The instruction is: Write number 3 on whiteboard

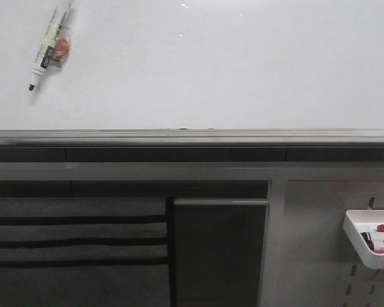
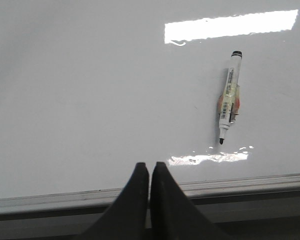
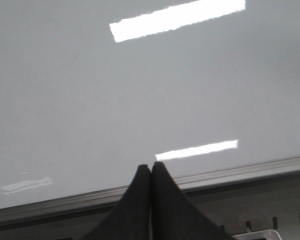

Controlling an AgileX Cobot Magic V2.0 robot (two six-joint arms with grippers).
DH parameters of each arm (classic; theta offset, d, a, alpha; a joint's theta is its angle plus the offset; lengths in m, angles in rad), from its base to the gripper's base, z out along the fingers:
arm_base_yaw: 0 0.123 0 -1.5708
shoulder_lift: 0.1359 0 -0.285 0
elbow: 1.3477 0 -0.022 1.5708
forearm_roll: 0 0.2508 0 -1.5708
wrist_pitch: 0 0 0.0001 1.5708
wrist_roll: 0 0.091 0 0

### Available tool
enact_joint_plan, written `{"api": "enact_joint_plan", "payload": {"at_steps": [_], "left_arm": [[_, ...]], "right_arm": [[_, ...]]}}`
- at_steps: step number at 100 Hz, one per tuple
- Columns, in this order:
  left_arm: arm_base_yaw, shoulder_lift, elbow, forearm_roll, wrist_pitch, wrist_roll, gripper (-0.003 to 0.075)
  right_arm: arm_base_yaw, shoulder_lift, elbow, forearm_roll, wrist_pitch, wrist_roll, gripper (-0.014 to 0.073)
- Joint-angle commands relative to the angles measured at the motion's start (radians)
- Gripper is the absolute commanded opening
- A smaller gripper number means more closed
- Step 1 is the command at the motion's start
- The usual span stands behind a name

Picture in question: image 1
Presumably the dark grey panel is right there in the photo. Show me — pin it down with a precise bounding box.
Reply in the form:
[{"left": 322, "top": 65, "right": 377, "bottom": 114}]
[{"left": 174, "top": 199, "right": 268, "bottom": 306}]

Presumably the white plastic tray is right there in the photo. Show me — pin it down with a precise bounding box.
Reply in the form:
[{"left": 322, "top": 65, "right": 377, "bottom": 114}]
[{"left": 343, "top": 209, "right": 384, "bottom": 269}]

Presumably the black capped marker in tray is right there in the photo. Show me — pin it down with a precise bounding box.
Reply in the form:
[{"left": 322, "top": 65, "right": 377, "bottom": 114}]
[{"left": 361, "top": 232, "right": 384, "bottom": 251}]

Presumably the white black-tipped whiteboard marker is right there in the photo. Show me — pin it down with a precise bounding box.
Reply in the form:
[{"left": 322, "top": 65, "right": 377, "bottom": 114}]
[{"left": 28, "top": 1, "right": 73, "bottom": 91}]

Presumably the grey fabric pocket organizer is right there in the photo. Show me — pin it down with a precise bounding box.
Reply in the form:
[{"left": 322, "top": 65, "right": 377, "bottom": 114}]
[{"left": 0, "top": 197, "right": 176, "bottom": 306}]

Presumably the white slotted pegboard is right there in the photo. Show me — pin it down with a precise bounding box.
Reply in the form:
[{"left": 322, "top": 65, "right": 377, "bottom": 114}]
[{"left": 258, "top": 181, "right": 384, "bottom": 306}]

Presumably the grey whiteboard frame rail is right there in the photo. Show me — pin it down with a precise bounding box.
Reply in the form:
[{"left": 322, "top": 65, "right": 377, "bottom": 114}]
[{"left": 0, "top": 129, "right": 384, "bottom": 147}]

